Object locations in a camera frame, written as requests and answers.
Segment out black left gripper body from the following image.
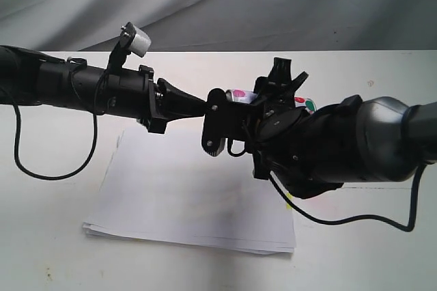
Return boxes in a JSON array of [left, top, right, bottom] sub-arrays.
[[70, 66, 167, 134]]

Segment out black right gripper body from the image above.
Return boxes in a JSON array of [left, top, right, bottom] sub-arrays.
[[244, 104, 345, 199]]

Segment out white spray paint can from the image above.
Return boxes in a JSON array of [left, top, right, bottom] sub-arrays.
[[225, 89, 317, 114]]

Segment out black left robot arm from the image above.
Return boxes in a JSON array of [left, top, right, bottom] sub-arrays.
[[1, 46, 206, 134]]

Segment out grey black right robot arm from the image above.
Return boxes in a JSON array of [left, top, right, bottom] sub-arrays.
[[253, 57, 436, 199]]

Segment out white paper stack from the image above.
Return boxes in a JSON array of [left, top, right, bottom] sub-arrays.
[[83, 127, 296, 254]]

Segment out grey backdrop cloth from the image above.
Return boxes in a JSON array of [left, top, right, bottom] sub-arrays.
[[1, 0, 436, 51]]

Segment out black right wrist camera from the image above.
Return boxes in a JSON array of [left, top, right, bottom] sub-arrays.
[[200, 87, 264, 158]]

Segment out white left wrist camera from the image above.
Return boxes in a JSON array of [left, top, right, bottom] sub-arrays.
[[106, 22, 152, 74]]

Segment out black left camera cable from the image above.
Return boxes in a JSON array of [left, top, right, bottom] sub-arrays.
[[13, 61, 110, 180]]

